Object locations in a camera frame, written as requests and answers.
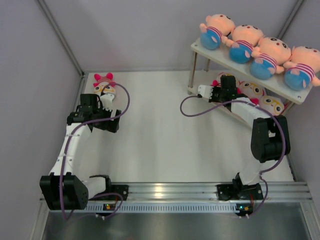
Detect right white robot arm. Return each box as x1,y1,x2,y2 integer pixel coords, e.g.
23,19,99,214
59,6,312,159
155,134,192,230
209,75,291,199

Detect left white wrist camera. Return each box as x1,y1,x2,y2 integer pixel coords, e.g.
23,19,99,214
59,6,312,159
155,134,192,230
100,93,116,110

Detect white two-tier shelf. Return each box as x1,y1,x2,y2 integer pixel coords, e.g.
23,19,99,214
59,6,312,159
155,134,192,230
187,38,313,116

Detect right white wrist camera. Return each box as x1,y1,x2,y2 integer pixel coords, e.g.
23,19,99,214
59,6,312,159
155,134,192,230
197,84,214,99

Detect orange doll table back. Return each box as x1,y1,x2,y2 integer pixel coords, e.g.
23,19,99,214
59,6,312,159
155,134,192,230
199,13,236,50

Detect white slotted cable duct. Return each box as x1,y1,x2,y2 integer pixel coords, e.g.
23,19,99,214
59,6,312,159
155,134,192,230
84,202,252,214

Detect aluminium front rail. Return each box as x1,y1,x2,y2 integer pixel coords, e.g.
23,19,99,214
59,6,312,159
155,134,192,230
39,181,313,201

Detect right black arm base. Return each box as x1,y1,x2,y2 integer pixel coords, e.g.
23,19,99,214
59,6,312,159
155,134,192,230
217,183,264,201

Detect white doll glasses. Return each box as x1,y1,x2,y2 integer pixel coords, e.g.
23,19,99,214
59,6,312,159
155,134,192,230
259,95,285,116

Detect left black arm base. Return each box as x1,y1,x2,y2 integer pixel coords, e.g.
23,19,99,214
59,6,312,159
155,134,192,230
90,184,129,201

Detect orange doll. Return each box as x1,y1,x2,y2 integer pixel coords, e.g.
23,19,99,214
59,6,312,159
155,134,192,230
283,46,320,91
222,24,264,64

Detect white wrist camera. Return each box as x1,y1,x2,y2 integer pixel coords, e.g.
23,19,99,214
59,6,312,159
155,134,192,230
197,84,214,99
100,93,116,110

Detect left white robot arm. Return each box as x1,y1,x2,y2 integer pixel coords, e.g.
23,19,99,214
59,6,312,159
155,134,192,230
39,93,121,211

